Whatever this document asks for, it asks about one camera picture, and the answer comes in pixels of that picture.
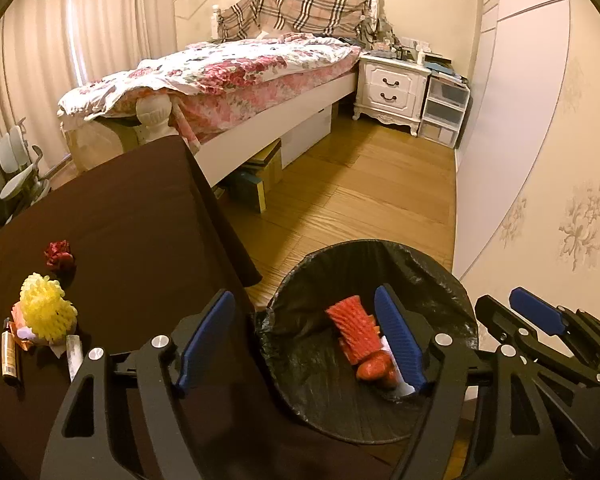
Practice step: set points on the white nightstand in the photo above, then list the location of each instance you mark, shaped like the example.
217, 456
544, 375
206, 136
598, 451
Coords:
390, 87

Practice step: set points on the pink floral bedsheet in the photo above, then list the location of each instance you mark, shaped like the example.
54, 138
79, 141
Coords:
240, 97

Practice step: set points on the floral duvet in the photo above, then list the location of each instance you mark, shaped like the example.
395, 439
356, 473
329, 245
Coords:
205, 67

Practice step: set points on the red plastic bag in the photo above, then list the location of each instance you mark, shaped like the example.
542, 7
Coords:
375, 367

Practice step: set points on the pile of nightstand items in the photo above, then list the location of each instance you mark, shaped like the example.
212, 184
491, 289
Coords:
405, 45

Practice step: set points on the cream curtains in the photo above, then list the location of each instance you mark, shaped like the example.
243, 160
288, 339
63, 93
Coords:
55, 35

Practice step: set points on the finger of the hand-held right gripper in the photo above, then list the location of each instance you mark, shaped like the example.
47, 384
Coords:
537, 307
500, 322

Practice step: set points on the small brown bottle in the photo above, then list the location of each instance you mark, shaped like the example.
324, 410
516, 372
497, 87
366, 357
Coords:
10, 347

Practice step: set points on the plaid blanket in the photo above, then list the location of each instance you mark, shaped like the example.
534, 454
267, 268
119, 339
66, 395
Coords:
300, 7

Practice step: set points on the cardboard box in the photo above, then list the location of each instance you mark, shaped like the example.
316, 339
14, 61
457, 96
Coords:
260, 175

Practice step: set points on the plastic drawer unit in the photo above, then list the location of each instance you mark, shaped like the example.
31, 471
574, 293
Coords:
445, 110

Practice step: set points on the blue and white toothpaste tube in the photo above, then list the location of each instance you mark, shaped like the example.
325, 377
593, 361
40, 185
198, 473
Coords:
74, 357

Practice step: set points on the small dark red wrapper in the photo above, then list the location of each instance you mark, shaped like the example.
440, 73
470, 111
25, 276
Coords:
57, 256

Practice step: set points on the grey office chair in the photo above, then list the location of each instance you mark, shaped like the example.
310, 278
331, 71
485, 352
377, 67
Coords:
17, 180

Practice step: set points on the white paper towel wad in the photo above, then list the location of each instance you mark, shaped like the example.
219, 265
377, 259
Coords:
387, 347

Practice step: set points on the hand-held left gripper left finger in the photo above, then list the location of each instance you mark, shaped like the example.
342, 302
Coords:
205, 340

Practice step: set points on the white wardrobe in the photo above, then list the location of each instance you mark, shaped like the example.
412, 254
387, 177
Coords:
510, 110

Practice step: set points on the yellow foam fruit net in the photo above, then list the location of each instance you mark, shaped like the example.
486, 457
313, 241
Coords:
47, 310

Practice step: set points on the white storage box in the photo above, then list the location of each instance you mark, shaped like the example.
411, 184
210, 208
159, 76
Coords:
307, 135

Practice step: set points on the bed with floral cover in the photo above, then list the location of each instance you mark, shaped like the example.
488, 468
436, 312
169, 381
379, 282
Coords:
260, 125

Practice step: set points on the red foam fruit net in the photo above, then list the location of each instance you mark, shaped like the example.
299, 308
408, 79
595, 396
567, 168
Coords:
352, 325

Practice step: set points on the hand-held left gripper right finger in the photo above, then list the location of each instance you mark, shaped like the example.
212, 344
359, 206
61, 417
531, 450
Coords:
397, 340

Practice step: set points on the black lined trash bin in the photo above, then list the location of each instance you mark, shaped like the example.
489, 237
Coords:
430, 280

